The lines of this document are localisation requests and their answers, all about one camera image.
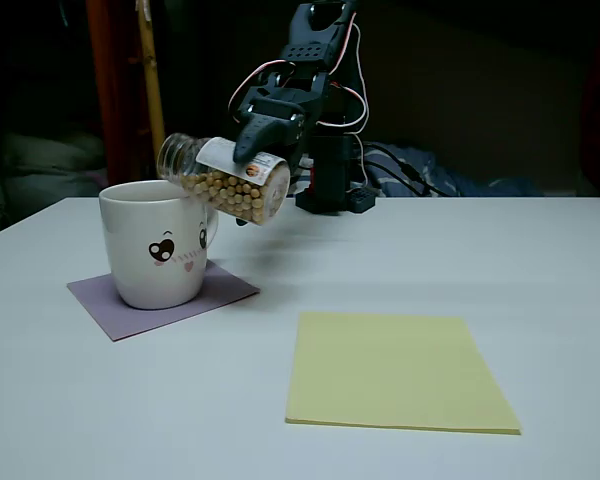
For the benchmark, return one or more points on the purple square paper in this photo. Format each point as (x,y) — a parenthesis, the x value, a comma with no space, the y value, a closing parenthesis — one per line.
(220,292)

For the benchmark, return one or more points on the yellow square paper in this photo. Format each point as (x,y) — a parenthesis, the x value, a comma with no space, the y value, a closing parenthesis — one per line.
(405,380)

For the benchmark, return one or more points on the pale pillow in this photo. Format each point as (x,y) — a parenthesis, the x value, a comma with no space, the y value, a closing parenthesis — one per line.
(50,160)

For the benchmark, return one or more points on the yellow bamboo pole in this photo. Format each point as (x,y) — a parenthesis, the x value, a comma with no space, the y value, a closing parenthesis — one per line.
(155,100)

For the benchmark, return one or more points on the patterned blue white blanket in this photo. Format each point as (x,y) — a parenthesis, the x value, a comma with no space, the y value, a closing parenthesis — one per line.
(445,180)

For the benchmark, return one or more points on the white mug with cartoon face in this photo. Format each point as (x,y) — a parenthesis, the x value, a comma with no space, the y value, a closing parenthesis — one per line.
(145,250)

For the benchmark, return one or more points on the red wooden post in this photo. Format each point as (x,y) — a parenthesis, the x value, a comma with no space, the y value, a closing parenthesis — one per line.
(110,100)

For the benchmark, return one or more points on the red clamp part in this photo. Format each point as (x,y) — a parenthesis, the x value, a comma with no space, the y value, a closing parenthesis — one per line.
(313,179)

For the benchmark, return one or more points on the glass jar of soybeans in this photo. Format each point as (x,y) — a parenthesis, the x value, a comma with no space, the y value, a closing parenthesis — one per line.
(240,192)

